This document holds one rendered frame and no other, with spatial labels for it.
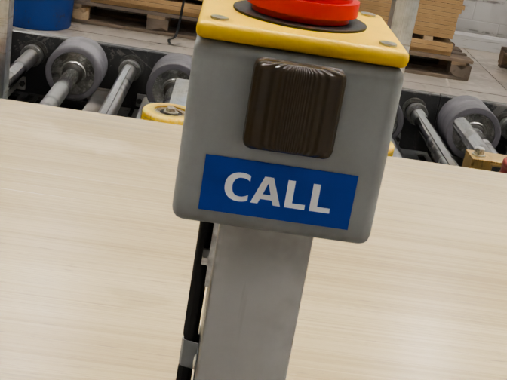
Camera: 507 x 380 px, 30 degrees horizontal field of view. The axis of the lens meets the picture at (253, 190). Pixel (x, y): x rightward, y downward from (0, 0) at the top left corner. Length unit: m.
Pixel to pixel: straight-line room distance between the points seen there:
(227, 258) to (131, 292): 0.48
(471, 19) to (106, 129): 6.67
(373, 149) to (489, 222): 0.84
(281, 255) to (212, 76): 0.08
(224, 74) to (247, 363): 0.12
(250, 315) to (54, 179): 0.71
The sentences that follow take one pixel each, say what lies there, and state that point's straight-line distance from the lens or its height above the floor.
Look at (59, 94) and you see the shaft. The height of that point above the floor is 0.81.
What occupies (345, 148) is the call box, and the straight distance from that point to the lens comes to 0.32.
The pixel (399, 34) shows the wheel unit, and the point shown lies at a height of 1.04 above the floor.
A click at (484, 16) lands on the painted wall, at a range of 7.82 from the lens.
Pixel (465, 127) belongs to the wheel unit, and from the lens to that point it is 1.75.
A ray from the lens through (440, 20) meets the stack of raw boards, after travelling 6.43.
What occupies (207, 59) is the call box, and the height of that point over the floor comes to 1.21.
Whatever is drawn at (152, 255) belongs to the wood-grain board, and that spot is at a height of 0.90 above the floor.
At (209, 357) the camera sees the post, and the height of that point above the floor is 1.09.
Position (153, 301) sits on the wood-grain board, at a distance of 0.81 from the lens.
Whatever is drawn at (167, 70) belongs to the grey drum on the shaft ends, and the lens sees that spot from 1.85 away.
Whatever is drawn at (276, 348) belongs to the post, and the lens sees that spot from 0.37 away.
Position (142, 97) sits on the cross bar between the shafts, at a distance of 2.01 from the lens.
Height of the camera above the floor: 1.28
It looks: 20 degrees down
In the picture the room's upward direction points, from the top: 9 degrees clockwise
